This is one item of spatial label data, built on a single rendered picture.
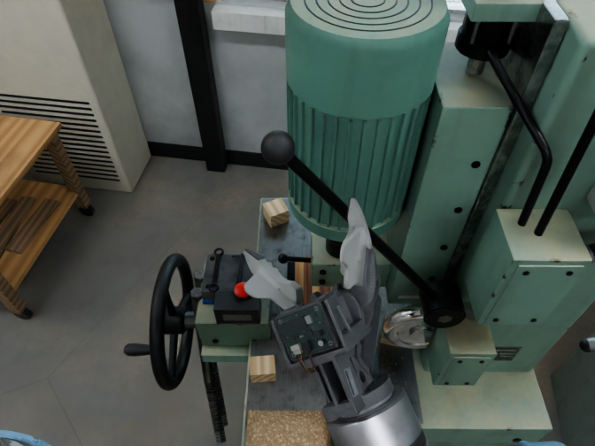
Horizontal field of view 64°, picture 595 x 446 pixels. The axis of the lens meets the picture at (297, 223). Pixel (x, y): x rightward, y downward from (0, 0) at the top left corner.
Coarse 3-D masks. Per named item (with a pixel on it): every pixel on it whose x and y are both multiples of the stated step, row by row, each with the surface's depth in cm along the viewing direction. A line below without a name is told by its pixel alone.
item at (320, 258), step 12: (312, 240) 85; (324, 240) 85; (384, 240) 85; (312, 252) 83; (324, 252) 83; (312, 264) 82; (324, 264) 82; (336, 264) 82; (384, 264) 82; (312, 276) 84; (324, 276) 84; (336, 276) 84; (384, 276) 84
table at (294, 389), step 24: (264, 216) 111; (264, 240) 106; (288, 240) 106; (216, 360) 94; (240, 360) 93; (264, 384) 85; (288, 384) 85; (312, 384) 85; (264, 408) 83; (288, 408) 83; (312, 408) 83
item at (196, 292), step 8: (200, 272) 92; (200, 280) 91; (200, 288) 90; (192, 296) 89; (200, 296) 89; (192, 304) 91; (200, 344) 101; (200, 352) 103; (208, 368) 108; (216, 368) 117; (208, 376) 110; (216, 376) 116; (208, 384) 113; (216, 384) 115; (208, 392) 113; (216, 392) 114; (208, 400) 112; (216, 400) 113; (216, 408) 112; (224, 408) 115; (216, 416) 111; (224, 416) 114; (216, 424) 111; (224, 424) 113; (216, 432) 111; (224, 432) 111; (216, 440) 110; (224, 440) 111
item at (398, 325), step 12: (396, 312) 76; (408, 312) 75; (420, 312) 74; (384, 324) 78; (396, 324) 76; (408, 324) 76; (420, 324) 76; (396, 336) 79; (408, 336) 80; (420, 336) 79; (408, 348) 82; (420, 348) 82
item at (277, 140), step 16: (272, 144) 46; (288, 144) 46; (272, 160) 47; (288, 160) 47; (304, 176) 50; (320, 192) 52; (336, 208) 54; (384, 256) 61; (400, 272) 64; (432, 288) 68; (448, 288) 69; (432, 304) 68; (448, 304) 67; (432, 320) 69; (448, 320) 69
